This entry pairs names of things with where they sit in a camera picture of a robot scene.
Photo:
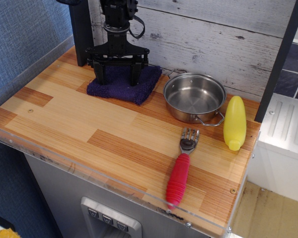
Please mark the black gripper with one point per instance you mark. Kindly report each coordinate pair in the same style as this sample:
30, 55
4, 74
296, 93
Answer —
117, 51

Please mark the purple towel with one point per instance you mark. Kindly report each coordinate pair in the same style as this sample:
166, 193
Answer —
118, 84

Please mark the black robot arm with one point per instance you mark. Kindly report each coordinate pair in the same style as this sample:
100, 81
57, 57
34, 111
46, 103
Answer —
118, 14

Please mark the stainless steel pot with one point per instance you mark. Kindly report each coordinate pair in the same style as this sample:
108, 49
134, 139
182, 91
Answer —
194, 97

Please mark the yellow plastic corn toy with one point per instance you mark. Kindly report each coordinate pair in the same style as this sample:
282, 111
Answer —
234, 128

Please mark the grey toy kitchen cabinet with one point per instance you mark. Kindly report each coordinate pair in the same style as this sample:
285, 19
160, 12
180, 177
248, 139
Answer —
89, 198

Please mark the clear acrylic front guard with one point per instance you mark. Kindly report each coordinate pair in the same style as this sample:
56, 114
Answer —
109, 173

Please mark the silver button dispenser panel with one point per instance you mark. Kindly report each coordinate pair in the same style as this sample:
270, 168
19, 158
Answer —
105, 222

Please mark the white ribbed side unit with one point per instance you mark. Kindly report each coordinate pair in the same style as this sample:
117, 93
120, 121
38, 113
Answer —
274, 164

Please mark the yellow object at corner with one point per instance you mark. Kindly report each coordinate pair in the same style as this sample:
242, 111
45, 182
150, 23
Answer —
9, 233

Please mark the dark left upright post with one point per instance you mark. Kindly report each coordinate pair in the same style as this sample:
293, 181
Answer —
82, 31

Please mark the dark upright post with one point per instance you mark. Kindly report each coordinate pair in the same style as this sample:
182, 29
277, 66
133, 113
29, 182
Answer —
82, 31
279, 63

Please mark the fork with red handle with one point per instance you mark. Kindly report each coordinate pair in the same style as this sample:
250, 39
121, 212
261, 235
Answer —
176, 185

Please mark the dark right upright post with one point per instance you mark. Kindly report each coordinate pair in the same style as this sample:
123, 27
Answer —
279, 63

